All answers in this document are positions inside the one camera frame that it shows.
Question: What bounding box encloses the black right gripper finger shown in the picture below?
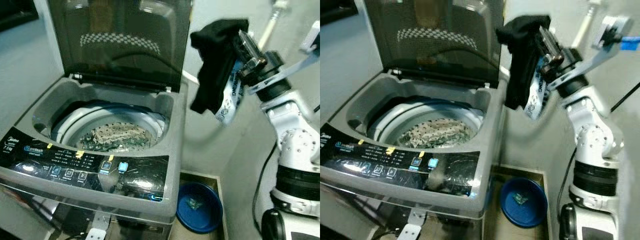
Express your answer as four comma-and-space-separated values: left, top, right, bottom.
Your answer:
538, 25, 566, 66
236, 29, 266, 69

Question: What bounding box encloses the black garment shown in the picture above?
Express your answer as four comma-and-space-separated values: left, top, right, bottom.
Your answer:
189, 18, 250, 115
495, 14, 552, 111

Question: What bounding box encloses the white cloth with blue print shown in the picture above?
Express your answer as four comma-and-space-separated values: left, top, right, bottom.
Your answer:
215, 59, 246, 127
522, 56, 549, 121

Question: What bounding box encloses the grey top-load washing machine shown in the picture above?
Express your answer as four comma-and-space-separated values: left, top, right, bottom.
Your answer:
320, 69, 504, 222
0, 70, 189, 227

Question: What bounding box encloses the dark framed panel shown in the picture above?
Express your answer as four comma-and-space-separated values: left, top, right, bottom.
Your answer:
0, 0, 40, 32
320, 0, 359, 26

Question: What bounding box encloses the dark transparent washer lid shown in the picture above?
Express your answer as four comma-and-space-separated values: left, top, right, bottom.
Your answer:
362, 0, 504, 89
46, 0, 194, 94

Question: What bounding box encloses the patterned laundry in drum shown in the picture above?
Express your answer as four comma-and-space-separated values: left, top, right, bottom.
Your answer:
74, 122, 157, 152
399, 118, 474, 150

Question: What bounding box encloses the blue plastic basin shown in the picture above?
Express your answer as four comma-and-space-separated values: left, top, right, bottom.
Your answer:
499, 177, 549, 229
176, 182, 224, 235

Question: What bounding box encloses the white wall pipe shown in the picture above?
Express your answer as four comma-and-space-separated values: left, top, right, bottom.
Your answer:
257, 0, 291, 49
570, 0, 602, 49

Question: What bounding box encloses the black cable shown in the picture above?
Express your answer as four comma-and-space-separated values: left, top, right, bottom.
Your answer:
555, 159, 579, 222
251, 142, 279, 232

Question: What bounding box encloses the wooden floor frame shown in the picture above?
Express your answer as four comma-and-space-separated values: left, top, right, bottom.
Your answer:
482, 164, 552, 240
174, 170, 229, 240

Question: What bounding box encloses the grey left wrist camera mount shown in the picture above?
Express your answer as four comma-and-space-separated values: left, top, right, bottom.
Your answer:
397, 208, 426, 240
85, 212, 114, 240

